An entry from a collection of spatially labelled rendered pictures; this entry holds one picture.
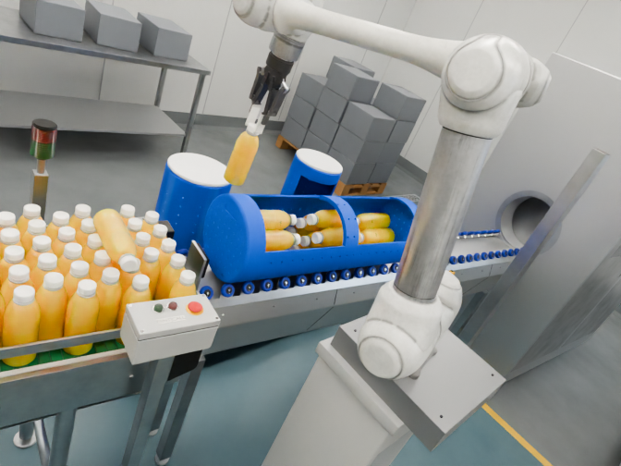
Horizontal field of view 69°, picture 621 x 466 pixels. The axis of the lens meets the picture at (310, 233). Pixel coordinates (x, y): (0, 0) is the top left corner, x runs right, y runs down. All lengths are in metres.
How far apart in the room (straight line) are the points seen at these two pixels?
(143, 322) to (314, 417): 0.66
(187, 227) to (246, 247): 0.66
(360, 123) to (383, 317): 3.92
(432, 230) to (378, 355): 0.30
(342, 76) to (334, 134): 0.60
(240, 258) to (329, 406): 0.51
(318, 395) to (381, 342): 0.49
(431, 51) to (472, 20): 5.61
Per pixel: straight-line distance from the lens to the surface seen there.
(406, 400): 1.28
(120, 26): 3.93
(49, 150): 1.54
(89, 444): 2.23
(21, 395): 1.31
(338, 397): 1.41
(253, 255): 1.37
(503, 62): 0.88
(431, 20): 7.04
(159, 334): 1.11
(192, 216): 1.96
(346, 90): 5.02
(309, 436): 1.57
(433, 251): 1.00
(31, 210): 1.41
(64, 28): 3.81
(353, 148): 4.91
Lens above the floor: 1.87
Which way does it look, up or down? 28 degrees down
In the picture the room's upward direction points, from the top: 23 degrees clockwise
